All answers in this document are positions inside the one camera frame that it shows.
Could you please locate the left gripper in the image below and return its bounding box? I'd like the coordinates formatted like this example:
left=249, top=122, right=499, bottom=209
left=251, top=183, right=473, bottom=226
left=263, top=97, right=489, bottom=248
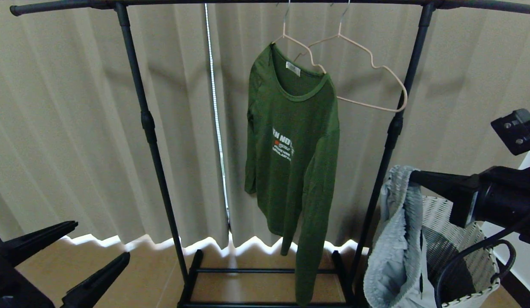
left=0, top=220, right=131, bottom=308

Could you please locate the black cable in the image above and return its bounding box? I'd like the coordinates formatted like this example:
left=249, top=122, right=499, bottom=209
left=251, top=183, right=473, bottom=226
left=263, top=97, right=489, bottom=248
left=434, top=205, right=530, bottom=308

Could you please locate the green sleeveless shirt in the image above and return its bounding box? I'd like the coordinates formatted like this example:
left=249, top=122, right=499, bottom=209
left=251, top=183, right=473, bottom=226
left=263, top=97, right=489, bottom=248
left=244, top=42, right=341, bottom=307

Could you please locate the pale grey garment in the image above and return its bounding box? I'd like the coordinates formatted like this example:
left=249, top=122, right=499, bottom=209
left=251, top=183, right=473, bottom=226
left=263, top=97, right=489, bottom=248
left=363, top=165, right=438, bottom=308

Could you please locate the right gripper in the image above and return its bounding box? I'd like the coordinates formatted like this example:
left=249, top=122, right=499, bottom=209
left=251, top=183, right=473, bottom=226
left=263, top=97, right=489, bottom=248
left=450, top=164, right=530, bottom=243

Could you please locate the pink clothes hanger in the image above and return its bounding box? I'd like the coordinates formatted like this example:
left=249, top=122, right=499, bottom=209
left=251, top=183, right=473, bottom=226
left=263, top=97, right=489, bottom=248
left=294, top=0, right=408, bottom=113
left=271, top=0, right=328, bottom=74

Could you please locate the white laundry basket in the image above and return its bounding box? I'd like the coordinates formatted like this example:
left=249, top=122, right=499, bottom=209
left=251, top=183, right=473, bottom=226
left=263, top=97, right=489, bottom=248
left=419, top=195, right=518, bottom=308

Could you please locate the black clothes rack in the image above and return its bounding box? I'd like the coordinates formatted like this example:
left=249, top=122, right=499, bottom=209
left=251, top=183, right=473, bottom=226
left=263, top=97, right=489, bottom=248
left=9, top=0, right=530, bottom=308

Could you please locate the beige curtain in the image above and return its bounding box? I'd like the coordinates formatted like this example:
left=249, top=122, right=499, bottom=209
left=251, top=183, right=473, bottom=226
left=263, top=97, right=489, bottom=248
left=0, top=0, right=530, bottom=253

